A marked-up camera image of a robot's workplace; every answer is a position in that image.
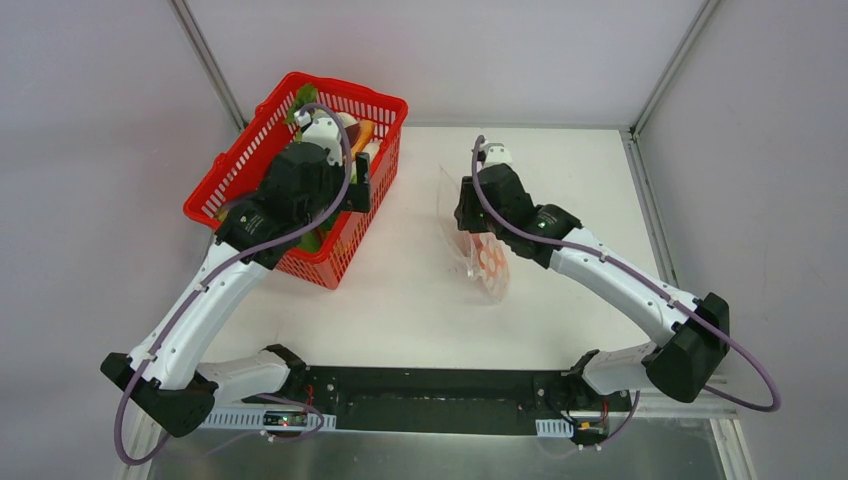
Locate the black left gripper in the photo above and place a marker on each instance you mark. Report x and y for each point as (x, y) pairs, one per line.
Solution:
(359, 191)

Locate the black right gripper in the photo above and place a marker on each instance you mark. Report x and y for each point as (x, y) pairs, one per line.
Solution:
(468, 212)

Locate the orange tangerine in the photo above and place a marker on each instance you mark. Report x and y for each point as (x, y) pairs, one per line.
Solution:
(492, 261)

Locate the clear dotted zip top bag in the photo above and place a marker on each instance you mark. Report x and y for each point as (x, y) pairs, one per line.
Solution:
(462, 247)

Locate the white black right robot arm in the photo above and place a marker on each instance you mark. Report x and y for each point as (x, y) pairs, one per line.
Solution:
(682, 352)

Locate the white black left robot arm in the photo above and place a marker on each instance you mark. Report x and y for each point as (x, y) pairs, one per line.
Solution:
(165, 375)

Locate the red plastic basket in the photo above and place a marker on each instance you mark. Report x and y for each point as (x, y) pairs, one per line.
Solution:
(240, 170)

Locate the green leafy lettuce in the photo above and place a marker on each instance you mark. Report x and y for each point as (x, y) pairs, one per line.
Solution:
(306, 94)

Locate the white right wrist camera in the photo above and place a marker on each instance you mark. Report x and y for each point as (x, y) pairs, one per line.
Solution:
(490, 154)

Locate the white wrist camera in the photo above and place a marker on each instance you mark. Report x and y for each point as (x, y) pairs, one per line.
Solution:
(490, 154)
(320, 129)

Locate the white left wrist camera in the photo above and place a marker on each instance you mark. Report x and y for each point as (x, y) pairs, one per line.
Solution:
(320, 129)

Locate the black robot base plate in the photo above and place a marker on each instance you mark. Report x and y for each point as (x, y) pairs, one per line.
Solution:
(447, 401)

